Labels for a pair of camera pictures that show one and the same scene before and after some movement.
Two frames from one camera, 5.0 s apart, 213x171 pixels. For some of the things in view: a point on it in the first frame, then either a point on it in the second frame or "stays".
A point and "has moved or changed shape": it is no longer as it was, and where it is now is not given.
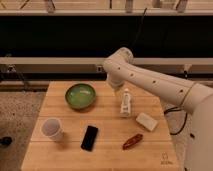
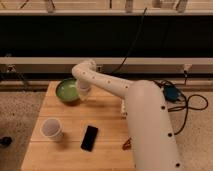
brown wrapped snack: [131, 141] stays
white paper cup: [52, 128] stays
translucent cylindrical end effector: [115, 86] to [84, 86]
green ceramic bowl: [80, 96] has moved or changed shape
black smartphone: [89, 138] stays
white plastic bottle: [125, 104] stays
